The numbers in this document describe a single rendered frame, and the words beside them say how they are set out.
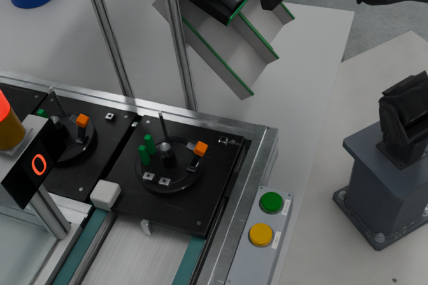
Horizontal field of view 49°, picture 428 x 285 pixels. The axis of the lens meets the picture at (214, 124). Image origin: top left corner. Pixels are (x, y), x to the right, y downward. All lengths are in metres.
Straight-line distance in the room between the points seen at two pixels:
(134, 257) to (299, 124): 0.50
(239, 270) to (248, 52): 0.49
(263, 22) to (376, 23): 1.76
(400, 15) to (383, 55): 1.62
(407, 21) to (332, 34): 1.56
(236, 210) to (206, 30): 0.39
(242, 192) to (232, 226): 0.08
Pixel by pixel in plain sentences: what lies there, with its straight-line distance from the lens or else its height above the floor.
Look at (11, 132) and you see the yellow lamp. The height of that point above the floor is 1.29.
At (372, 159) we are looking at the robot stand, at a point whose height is 1.06.
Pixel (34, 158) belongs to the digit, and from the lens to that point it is 0.73.
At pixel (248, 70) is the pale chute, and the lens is 1.07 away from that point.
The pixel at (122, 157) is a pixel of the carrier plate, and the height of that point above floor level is 0.97.
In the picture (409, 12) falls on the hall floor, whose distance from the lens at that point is 3.01.
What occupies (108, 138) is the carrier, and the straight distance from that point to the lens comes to 1.05.
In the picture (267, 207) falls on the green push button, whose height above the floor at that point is 0.97.
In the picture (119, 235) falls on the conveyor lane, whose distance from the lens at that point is 0.97.
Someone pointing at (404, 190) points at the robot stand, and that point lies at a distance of 0.84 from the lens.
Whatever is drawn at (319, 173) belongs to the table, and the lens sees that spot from 1.07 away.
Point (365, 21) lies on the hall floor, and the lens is 2.90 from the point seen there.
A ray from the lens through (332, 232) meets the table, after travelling 1.00.
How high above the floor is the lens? 1.74
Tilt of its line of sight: 49 degrees down
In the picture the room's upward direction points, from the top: 8 degrees counter-clockwise
